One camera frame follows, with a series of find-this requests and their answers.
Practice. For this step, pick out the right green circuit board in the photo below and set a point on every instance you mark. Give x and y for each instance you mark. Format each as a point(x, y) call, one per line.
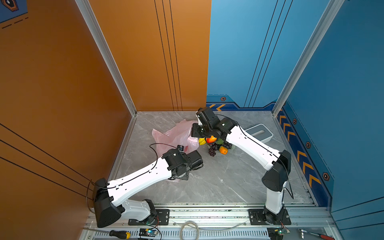
point(278, 234)

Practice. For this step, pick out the left green circuit board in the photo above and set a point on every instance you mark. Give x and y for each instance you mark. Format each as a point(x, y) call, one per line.
point(148, 234)

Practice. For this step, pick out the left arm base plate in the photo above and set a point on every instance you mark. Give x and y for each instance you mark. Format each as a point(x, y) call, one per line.
point(160, 219)

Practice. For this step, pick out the pink plastic bag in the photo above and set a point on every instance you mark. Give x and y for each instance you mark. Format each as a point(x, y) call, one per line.
point(178, 135)

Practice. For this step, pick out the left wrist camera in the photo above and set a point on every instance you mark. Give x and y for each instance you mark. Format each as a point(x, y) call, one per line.
point(180, 148)

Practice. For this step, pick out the white grey tissue box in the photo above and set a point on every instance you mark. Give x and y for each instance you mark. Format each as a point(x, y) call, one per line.
point(261, 133)

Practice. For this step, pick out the red handled tool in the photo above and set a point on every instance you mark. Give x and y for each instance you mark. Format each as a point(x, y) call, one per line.
point(321, 236)

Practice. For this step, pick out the small orange green fruit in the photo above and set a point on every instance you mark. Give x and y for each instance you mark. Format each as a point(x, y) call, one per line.
point(223, 150)

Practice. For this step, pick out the purple grape bunch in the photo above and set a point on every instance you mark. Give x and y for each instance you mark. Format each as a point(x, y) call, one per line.
point(214, 148)

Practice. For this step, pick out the yellow banana bunch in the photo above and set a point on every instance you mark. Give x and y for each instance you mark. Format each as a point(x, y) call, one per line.
point(202, 141)

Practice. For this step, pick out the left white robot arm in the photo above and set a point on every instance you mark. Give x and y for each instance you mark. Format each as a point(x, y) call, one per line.
point(112, 199)

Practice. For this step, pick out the green circuit board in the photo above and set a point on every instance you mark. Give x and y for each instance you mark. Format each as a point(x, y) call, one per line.
point(278, 234)
point(148, 234)

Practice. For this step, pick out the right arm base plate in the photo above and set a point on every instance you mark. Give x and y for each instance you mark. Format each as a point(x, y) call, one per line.
point(266, 217)

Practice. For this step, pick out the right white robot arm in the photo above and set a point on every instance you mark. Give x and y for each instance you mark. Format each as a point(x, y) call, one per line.
point(277, 164)

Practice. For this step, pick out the yellow black screwdriver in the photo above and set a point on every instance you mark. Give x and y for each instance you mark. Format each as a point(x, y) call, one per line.
point(113, 233)

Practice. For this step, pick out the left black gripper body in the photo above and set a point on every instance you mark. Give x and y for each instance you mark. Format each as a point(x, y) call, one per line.
point(186, 176)

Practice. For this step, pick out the green leaf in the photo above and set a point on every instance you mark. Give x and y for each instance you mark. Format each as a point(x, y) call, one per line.
point(220, 142)

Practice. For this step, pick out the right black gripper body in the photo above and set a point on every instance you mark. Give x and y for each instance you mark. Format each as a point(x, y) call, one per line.
point(201, 131)

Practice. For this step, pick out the red yellow mango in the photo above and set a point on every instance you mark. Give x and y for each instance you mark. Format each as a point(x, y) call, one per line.
point(211, 139)

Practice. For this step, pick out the aluminium front rail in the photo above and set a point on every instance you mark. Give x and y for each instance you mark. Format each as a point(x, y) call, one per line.
point(224, 222)

